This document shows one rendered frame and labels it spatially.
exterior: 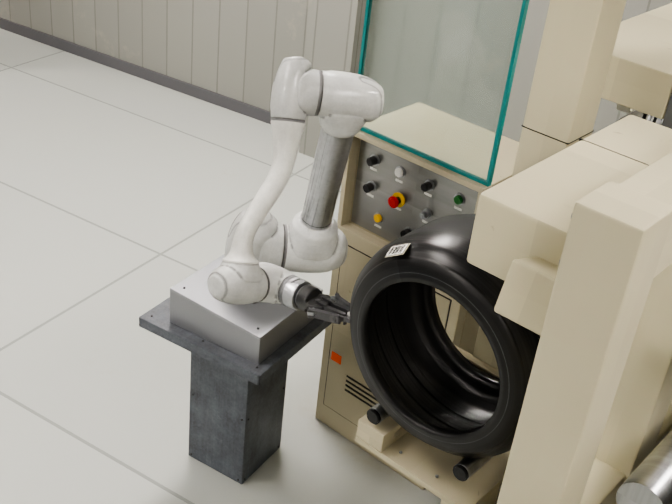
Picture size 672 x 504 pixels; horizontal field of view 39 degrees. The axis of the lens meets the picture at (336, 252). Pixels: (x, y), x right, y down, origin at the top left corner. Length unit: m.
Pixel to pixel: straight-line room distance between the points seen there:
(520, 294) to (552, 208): 0.19
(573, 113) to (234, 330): 1.32
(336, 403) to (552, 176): 2.08
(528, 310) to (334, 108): 1.26
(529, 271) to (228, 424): 2.01
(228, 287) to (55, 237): 2.50
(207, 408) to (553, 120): 1.73
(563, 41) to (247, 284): 1.04
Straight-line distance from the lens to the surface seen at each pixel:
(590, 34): 2.24
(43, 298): 4.53
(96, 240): 4.94
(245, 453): 3.48
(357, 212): 3.33
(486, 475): 2.57
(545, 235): 1.66
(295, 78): 2.70
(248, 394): 3.29
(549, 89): 2.32
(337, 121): 2.74
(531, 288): 1.60
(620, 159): 1.97
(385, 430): 2.54
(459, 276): 2.13
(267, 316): 3.08
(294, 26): 6.01
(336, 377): 3.65
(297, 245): 3.05
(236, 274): 2.58
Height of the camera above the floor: 2.54
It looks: 31 degrees down
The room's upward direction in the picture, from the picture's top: 7 degrees clockwise
